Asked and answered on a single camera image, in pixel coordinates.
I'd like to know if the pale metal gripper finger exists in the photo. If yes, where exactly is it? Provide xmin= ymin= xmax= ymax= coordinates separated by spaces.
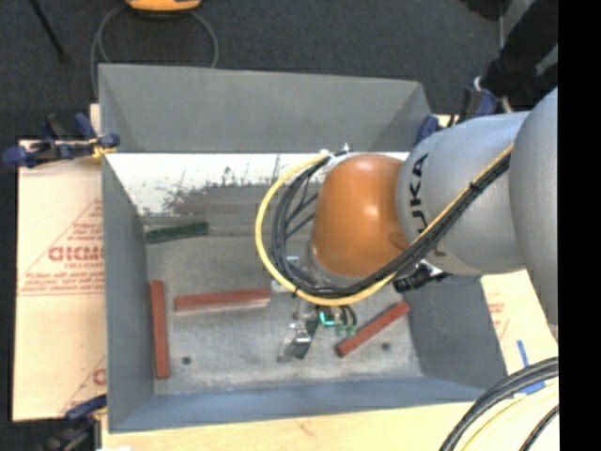
xmin=276 ymin=322 xmax=301 ymax=364
xmin=291 ymin=332 xmax=315 ymax=361

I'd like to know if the grey metal bin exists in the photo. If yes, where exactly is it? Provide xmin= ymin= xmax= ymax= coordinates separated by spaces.
xmin=97 ymin=63 xmax=512 ymax=434

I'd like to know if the red-brown flat block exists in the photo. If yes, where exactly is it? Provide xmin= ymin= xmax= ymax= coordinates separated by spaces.
xmin=173 ymin=287 xmax=272 ymax=314
xmin=333 ymin=301 xmax=411 ymax=359
xmin=149 ymin=279 xmax=172 ymax=381

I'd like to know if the dark green flat block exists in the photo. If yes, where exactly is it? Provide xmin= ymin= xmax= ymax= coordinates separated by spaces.
xmin=144 ymin=221 xmax=210 ymax=245

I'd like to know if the brown cardboard board red print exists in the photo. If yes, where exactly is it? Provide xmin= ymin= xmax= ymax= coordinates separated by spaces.
xmin=10 ymin=138 xmax=560 ymax=423

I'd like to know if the person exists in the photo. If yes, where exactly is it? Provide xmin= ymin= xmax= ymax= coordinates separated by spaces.
xmin=462 ymin=0 xmax=560 ymax=119

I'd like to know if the black cylinder on white bracket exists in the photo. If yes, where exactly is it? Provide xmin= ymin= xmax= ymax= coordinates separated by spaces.
xmin=393 ymin=261 xmax=448 ymax=294

